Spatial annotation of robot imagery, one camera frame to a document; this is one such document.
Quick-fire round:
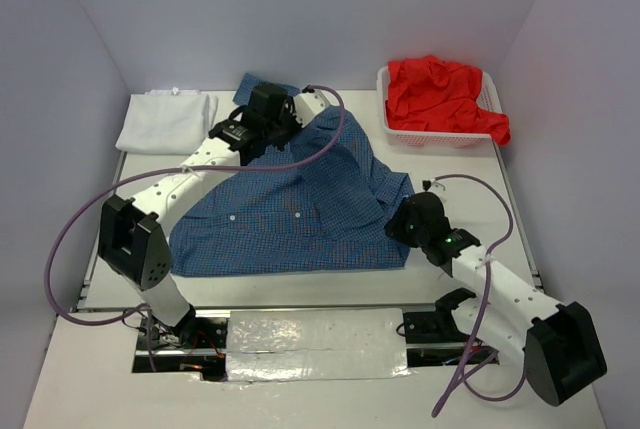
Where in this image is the blue plaid long sleeve shirt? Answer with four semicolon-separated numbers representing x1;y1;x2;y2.
169;71;415;279

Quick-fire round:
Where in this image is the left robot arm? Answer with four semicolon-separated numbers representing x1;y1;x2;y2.
98;83;317;348

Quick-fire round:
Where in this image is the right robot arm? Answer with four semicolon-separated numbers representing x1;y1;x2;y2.
385;192;607;406

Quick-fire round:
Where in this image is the folded white shirt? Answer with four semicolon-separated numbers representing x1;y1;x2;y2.
115;88;218;156

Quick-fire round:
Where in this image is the red shirt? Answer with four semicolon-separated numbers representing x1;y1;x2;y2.
384;55;511;146

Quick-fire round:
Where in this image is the shiny silver tape sheet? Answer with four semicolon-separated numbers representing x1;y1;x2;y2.
225;308;409;382

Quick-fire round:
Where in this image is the white plastic basket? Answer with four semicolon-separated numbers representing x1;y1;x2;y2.
376;66;502;148

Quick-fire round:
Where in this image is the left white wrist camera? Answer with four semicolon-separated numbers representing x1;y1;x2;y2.
293;88;331;128

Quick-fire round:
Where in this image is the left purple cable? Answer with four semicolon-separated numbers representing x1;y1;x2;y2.
43;83;347;373

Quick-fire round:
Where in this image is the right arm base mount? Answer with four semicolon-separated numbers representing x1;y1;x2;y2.
396;289;476;368

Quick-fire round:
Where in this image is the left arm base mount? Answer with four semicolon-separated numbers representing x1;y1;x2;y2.
125;316;230;382

